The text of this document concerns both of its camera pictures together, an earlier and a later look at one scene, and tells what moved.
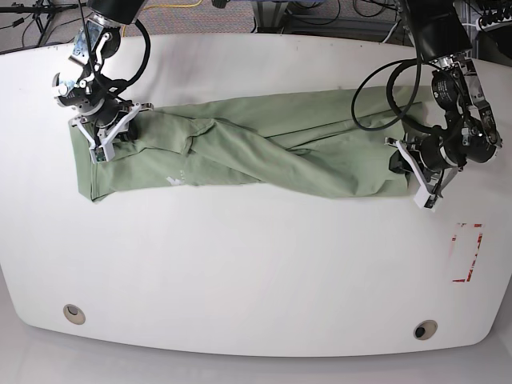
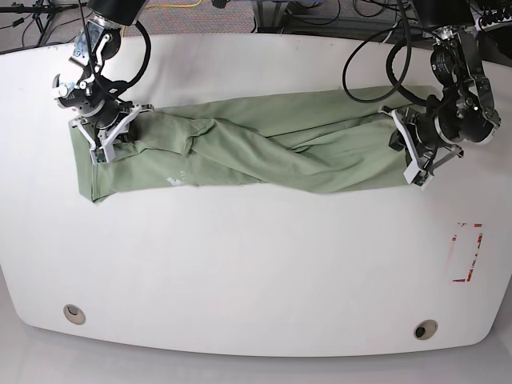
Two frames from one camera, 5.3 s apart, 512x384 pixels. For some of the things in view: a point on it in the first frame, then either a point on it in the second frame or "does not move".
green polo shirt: (311, 142) does not move
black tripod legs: (42, 6) does not move
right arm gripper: (429, 162) -> (423, 139)
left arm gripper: (99, 130) does not move
